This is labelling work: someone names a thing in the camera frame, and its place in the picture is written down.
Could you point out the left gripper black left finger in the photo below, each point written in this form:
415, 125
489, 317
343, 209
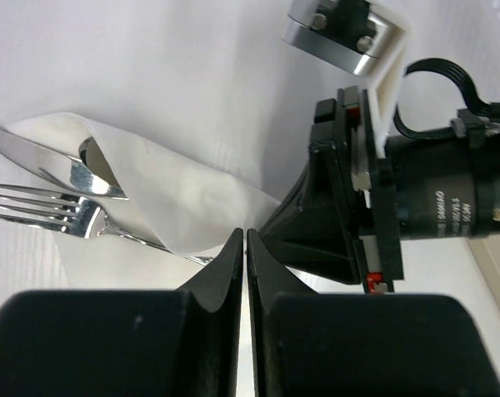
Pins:
181, 342

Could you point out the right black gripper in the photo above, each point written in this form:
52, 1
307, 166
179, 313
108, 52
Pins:
422, 189

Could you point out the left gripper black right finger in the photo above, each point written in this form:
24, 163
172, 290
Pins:
311, 344

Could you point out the white paper napkin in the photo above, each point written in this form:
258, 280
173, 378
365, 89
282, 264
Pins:
189, 207

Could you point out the silver fork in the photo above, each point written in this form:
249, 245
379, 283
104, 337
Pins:
70, 214

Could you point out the silver knife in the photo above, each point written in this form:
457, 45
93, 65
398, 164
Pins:
54, 167

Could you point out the silver spoon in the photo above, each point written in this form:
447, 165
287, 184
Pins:
92, 156

